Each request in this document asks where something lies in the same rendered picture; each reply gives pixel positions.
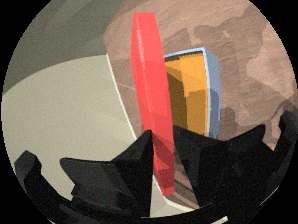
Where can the red lid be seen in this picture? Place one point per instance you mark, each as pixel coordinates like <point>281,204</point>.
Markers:
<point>148,63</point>

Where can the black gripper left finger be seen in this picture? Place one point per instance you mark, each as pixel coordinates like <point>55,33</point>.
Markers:
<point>131,173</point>

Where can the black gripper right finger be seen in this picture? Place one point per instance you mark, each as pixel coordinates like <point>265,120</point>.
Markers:
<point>206,160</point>

